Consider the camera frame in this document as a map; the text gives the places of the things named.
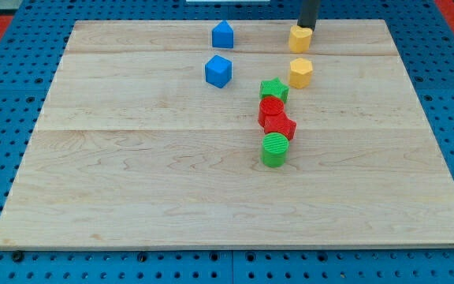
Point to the yellow heart block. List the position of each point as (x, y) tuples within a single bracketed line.
[(299, 39)]

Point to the yellow hexagon block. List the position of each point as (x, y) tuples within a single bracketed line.
[(300, 73)]

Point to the green cylinder block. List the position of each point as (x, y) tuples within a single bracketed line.
[(274, 149)]

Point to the red star block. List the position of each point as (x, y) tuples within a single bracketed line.
[(280, 123)]

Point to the red cylinder block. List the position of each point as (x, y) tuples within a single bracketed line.
[(269, 106)]

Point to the green star block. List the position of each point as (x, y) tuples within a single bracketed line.
[(274, 88)]

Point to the light wooden board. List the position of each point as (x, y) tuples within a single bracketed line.
[(134, 151)]

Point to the blue cube block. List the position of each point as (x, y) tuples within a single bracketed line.
[(218, 71)]

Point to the blue triangular prism block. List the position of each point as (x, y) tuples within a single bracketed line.
[(222, 35)]

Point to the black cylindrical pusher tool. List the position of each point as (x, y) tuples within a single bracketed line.
[(309, 13)]

